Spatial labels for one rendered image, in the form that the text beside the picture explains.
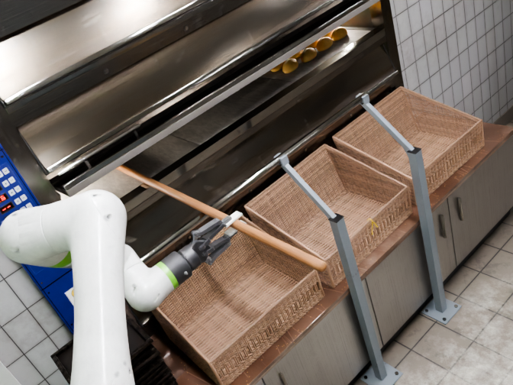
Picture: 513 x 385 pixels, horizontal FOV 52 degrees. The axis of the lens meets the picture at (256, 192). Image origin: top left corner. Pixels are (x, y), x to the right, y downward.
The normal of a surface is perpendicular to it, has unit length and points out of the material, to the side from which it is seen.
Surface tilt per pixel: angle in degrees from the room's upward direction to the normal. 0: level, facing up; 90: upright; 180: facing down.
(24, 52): 70
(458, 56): 90
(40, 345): 90
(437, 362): 0
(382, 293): 90
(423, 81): 90
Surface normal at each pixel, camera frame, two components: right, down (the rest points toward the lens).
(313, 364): 0.62, 0.25
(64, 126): 0.48, -0.04
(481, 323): -0.30, -0.79
